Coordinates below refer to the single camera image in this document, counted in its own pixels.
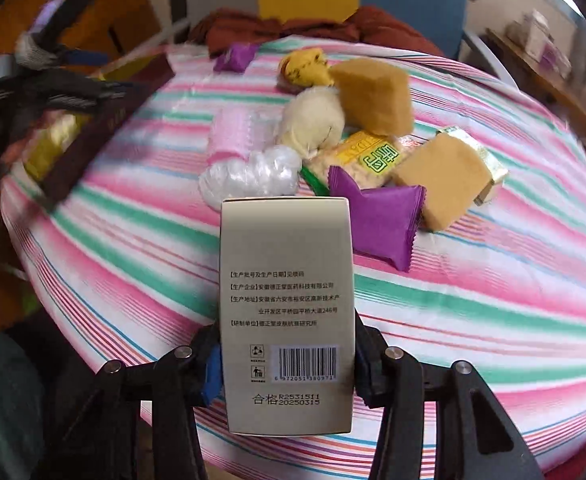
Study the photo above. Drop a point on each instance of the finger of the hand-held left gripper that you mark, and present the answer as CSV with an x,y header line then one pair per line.
x,y
83,92

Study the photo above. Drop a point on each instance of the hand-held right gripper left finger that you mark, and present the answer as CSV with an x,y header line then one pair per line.
x,y
210,375

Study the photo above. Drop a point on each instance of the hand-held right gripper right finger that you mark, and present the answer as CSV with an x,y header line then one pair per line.
x,y
368,365

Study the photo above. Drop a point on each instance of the yellow snack packet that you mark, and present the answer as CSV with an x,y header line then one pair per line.
x,y
55,145

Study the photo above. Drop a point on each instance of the beige cardboard box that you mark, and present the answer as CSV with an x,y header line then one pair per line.
x,y
283,260

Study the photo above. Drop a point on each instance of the purple snack packet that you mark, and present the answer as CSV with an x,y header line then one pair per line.
x,y
235,57
378,215

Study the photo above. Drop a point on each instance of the pink packet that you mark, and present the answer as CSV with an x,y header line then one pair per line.
x,y
233,135

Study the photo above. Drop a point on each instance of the clear candies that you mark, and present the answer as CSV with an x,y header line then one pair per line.
x,y
248,175

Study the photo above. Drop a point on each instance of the brown sponge block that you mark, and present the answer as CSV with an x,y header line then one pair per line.
x,y
438,180
373,95

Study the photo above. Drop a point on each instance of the yellow label cracker packet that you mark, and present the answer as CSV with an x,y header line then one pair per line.
x,y
358,160

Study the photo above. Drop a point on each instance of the yellow printed plush toy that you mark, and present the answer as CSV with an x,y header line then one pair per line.
x,y
305,67

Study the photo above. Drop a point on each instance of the pale green carton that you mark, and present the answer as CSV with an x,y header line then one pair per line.
x,y
493,170

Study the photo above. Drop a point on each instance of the wooden wardrobe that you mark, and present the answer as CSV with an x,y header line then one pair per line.
x,y
103,5

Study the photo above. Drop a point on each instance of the striped tablecloth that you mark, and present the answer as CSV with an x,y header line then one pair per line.
x,y
473,285

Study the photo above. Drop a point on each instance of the reddish brown cloth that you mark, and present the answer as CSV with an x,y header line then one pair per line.
x,y
383,25

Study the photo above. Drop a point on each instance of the wooden shelf with boxes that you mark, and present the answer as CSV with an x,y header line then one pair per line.
x,y
538,77

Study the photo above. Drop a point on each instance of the purple label box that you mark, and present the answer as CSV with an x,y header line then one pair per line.
x,y
557,60

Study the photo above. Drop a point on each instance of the white carton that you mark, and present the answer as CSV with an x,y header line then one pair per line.
x,y
530,32

